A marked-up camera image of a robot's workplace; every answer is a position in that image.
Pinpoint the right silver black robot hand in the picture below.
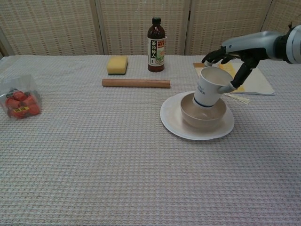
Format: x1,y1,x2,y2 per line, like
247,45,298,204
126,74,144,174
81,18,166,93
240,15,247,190
201,31,286,94

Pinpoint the white paper cup blue print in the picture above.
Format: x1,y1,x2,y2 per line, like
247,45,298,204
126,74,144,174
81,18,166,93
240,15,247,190
192,66,232,110

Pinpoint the beige plastic bowl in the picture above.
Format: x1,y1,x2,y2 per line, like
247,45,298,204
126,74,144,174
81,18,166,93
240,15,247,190
180,92,228,130

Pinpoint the white round plate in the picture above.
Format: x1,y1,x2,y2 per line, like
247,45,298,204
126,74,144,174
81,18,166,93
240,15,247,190
160,91,236,141

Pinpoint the white booklet yellow stripe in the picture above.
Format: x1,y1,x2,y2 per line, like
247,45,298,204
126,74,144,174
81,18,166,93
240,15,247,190
218,60,276,97

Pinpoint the pale twist tie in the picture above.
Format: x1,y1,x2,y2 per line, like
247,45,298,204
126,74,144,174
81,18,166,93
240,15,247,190
223,92,250,105

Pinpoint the brown and beige bookmark card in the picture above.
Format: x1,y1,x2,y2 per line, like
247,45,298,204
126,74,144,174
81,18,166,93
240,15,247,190
193,62,209,73

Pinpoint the brown sauce bottle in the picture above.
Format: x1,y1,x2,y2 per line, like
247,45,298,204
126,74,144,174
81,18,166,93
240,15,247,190
147,17,167,73

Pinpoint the wooden rolling pin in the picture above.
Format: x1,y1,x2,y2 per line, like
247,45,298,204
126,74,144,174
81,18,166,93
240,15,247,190
102,79,171,89

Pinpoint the yellow sponge green base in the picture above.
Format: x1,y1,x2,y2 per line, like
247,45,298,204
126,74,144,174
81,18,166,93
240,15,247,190
106,56,129,76

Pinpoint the woven folding screen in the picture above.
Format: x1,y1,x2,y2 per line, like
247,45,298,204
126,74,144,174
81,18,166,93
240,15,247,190
0,0,301,57

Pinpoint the grey woven tablecloth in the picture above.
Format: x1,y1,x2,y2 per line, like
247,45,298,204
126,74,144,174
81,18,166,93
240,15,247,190
0,54,301,226

